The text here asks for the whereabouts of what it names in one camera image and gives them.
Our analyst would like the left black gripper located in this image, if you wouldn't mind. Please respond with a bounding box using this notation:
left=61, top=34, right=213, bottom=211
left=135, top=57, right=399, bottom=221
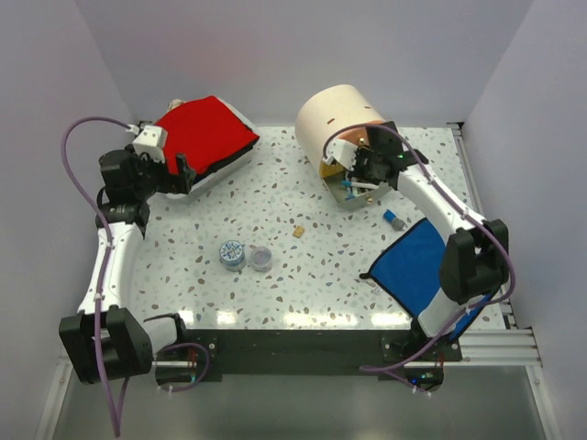
left=127, top=145, right=195, bottom=200

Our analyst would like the white blue cap pen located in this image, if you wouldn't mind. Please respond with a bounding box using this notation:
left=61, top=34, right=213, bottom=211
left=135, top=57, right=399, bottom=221
left=341, top=181, right=379, bottom=191

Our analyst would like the blue grey glue stick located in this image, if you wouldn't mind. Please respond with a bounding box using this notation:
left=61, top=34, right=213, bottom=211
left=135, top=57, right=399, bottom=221
left=383, top=210, right=405, bottom=231

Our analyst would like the round beige drawer organizer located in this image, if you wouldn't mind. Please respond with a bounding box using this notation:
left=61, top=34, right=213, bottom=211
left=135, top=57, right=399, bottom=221
left=294, top=84, right=390, bottom=210

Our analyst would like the purple glitter tape roll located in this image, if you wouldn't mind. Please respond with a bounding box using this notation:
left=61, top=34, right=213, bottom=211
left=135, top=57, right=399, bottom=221
left=249, top=247, right=272, bottom=272

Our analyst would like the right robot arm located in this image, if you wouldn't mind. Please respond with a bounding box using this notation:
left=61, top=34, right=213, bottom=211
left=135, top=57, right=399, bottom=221
left=353, top=123, right=512, bottom=360

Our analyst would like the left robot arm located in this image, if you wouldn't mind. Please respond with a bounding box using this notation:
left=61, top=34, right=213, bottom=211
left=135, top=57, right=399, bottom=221
left=59, top=147, right=195, bottom=384

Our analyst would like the white plastic basket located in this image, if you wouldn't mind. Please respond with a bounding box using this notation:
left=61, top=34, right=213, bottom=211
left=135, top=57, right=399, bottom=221
left=167, top=97, right=261, bottom=200

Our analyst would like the black cloth under red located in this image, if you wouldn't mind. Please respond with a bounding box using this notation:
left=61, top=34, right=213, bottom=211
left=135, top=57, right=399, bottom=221
left=188, top=118, right=260, bottom=179

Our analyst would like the blue patterned tape roll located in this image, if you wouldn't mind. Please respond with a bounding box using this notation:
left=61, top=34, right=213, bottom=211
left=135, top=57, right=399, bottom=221
left=218, top=240, right=246, bottom=272

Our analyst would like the small tan eraser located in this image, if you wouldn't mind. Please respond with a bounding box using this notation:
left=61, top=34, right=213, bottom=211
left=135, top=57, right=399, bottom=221
left=293, top=226, right=305, bottom=237

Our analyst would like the blue microfiber cloth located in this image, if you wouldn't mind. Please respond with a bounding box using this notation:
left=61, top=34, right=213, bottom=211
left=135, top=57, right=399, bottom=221
left=360, top=218, right=509, bottom=341

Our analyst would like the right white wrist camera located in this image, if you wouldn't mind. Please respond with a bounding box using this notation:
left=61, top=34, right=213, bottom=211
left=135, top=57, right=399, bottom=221
left=322, top=138, right=359, bottom=171

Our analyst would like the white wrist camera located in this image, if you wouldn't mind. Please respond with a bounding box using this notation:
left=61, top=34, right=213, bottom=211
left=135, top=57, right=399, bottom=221
left=132, top=125, right=168, bottom=163
left=322, top=138, right=359, bottom=171

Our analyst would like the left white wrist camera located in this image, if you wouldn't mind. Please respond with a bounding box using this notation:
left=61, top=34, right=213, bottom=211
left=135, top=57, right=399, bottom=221
left=132, top=125, right=168, bottom=163

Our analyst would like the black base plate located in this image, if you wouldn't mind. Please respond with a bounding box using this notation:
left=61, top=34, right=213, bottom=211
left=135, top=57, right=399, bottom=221
left=137, top=327, right=464, bottom=384

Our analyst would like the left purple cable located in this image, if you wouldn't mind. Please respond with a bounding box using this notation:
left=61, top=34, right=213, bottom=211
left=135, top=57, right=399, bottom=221
left=61, top=116, right=212, bottom=436

